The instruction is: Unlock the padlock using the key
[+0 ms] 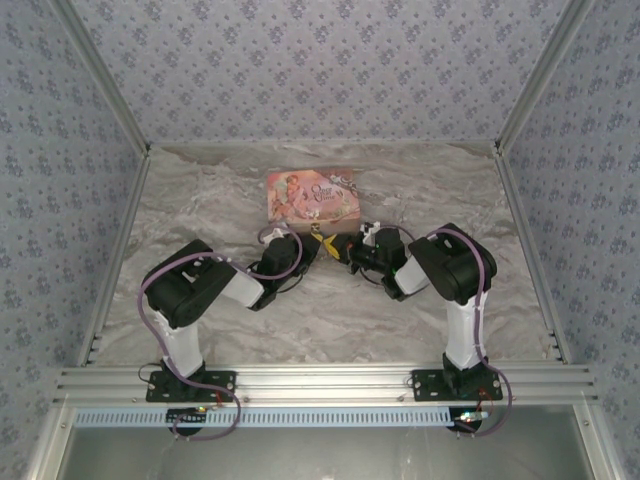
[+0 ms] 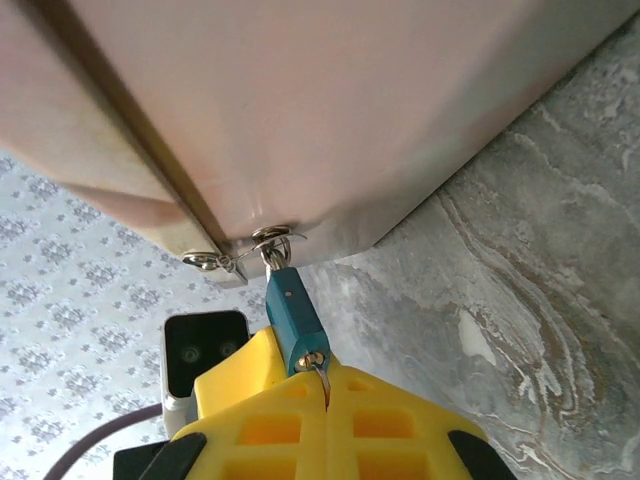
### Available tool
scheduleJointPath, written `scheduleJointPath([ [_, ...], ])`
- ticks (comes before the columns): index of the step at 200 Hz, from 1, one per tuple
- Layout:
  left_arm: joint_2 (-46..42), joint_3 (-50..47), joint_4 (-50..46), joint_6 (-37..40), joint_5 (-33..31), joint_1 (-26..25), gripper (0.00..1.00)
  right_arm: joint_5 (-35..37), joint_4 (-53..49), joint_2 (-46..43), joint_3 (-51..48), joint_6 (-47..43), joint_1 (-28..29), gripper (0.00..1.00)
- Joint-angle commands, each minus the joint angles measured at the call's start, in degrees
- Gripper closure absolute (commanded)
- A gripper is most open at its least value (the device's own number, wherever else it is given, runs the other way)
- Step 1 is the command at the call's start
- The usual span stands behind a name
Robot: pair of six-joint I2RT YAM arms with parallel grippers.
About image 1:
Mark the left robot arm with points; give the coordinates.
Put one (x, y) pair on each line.
(180, 300)

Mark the aluminium frame post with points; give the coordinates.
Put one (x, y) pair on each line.
(545, 75)
(105, 80)

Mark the grey metal panel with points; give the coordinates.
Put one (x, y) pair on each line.
(320, 455)

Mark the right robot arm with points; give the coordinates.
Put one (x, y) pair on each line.
(460, 280)

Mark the wide aluminium cross rail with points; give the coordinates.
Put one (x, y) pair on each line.
(320, 385)

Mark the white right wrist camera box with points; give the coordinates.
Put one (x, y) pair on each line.
(370, 230)

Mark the aluminium side rail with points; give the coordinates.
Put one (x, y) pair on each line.
(530, 250)
(117, 250)

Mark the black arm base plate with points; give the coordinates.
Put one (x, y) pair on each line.
(425, 385)
(220, 387)

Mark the pink floral storage box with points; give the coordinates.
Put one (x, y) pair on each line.
(312, 197)

